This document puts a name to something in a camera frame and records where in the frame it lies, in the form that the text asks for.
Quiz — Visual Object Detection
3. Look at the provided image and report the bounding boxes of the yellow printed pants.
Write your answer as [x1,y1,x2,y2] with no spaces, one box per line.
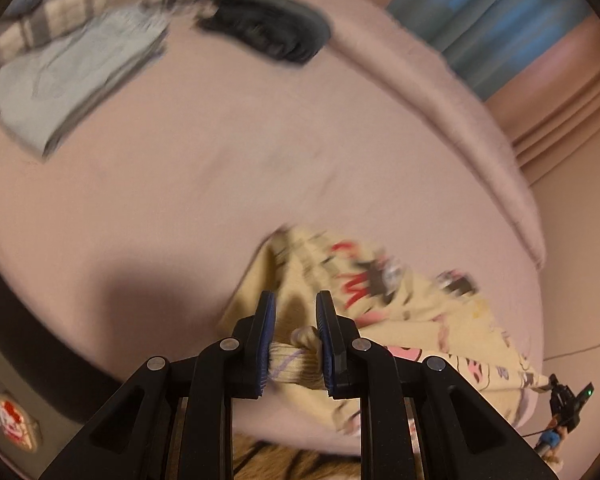
[217,225,556,436]

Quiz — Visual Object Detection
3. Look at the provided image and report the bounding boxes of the pink curtain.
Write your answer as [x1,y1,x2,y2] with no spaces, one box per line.
[485,10,600,171]

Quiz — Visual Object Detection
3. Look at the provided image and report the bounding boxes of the pink duvet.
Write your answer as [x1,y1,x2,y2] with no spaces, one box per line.
[325,10,548,271]

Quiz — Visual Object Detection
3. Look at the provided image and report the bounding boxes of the black folded garment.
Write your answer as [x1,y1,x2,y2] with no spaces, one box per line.
[195,0,333,66]

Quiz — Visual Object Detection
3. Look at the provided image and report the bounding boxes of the grey bin with red sticker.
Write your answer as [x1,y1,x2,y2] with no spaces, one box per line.
[0,250,126,476]

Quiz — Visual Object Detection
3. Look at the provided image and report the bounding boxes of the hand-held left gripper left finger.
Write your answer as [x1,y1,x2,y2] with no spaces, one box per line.
[39,290,278,480]

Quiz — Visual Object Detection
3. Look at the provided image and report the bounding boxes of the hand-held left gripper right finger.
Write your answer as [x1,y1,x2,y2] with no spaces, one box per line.
[315,290,556,480]

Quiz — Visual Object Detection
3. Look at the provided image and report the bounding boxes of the grey folded garment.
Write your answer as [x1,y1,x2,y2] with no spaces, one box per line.
[0,10,168,158]

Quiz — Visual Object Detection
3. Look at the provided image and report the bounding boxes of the small blue and tan object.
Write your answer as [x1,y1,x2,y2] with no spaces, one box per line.
[536,425,565,463]

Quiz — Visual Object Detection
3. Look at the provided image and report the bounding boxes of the blue curtain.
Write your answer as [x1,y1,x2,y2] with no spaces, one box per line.
[385,0,593,101]

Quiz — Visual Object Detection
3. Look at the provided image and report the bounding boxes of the thin wall cable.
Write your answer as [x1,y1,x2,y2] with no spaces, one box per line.
[544,334,600,364]

